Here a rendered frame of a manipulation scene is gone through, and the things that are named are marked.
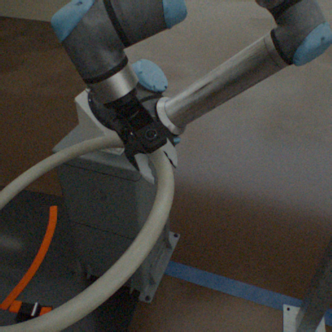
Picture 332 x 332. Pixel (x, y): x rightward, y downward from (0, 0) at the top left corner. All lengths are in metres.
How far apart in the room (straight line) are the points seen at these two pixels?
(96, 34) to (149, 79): 0.73
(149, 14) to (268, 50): 0.54
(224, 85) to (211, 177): 1.61
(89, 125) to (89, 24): 0.89
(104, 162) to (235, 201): 1.30
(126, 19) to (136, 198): 0.99
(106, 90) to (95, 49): 0.07
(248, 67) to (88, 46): 0.60
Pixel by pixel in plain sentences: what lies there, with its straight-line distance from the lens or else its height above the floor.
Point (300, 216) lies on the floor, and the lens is 2.53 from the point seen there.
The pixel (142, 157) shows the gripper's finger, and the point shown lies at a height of 1.28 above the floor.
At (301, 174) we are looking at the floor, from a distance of 2.88.
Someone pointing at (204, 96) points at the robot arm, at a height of 1.18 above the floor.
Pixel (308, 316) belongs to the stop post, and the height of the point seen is 0.17.
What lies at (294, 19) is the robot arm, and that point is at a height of 1.44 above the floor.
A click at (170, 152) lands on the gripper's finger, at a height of 1.28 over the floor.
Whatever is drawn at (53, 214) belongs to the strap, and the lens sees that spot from 2.47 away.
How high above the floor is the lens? 1.71
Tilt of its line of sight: 38 degrees down
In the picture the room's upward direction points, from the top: straight up
